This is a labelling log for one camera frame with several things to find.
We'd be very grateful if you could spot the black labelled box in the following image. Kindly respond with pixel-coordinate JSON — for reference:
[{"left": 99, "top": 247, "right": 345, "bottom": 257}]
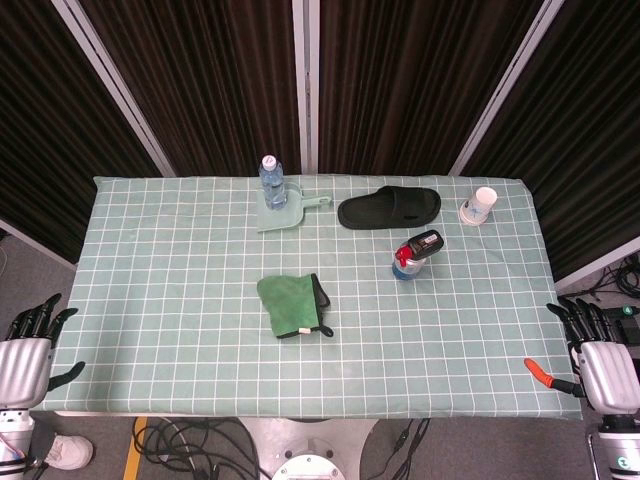
[{"left": 407, "top": 229, "right": 446, "bottom": 262}]

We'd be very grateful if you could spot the green cloth black trim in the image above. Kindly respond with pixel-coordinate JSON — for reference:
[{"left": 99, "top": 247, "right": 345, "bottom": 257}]
[{"left": 256, "top": 272, "right": 335, "bottom": 340}]

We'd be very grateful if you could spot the black floor cable bundle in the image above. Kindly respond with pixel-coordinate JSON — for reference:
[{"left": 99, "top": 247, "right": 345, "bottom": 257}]
[
  {"left": 596, "top": 252, "right": 640, "bottom": 302},
  {"left": 132, "top": 418, "right": 262, "bottom": 480}
]

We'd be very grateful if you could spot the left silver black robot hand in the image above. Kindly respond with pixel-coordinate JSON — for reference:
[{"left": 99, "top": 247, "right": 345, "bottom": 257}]
[{"left": 0, "top": 293, "right": 87, "bottom": 409}]

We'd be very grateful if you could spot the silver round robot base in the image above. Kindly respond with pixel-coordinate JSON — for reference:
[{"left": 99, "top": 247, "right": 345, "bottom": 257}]
[{"left": 238, "top": 418, "right": 382, "bottom": 480}]

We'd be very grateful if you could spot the white sneaker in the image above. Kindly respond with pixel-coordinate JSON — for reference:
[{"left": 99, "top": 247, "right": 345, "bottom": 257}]
[{"left": 43, "top": 433, "right": 95, "bottom": 472}]

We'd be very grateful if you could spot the white paper cup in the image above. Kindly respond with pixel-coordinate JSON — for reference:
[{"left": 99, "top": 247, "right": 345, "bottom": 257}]
[{"left": 458, "top": 186, "right": 499, "bottom": 227}]

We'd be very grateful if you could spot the grey metal partition post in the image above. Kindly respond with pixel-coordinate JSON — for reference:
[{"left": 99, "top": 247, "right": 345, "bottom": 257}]
[
  {"left": 49, "top": 0, "right": 177, "bottom": 178},
  {"left": 291, "top": 0, "right": 321, "bottom": 176},
  {"left": 448, "top": 0, "right": 569, "bottom": 177}
]

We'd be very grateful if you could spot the light green plastic dustpan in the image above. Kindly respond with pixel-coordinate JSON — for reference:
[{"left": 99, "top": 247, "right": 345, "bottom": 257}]
[{"left": 255, "top": 182, "right": 334, "bottom": 235}]

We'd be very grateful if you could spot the clear plastic water bottle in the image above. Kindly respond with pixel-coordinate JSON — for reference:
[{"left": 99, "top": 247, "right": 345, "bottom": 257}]
[{"left": 258, "top": 154, "right": 289, "bottom": 212}]

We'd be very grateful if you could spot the grey partition base rail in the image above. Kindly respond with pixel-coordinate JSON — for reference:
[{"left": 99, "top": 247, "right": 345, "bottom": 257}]
[
  {"left": 553, "top": 248, "right": 640, "bottom": 294},
  {"left": 0, "top": 217, "right": 78, "bottom": 266}
]

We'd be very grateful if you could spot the green checked tablecloth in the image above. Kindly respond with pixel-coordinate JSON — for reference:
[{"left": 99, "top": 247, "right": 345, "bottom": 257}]
[{"left": 25, "top": 173, "right": 585, "bottom": 423}]

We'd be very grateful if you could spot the right silver robot hand orange thumb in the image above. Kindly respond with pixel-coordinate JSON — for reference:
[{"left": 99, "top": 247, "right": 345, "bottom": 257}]
[{"left": 523, "top": 297, "right": 636, "bottom": 414}]

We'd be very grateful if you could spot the black slide slipper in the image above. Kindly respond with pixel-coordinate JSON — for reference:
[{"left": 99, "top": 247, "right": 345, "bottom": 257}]
[{"left": 337, "top": 185, "right": 443, "bottom": 231}]

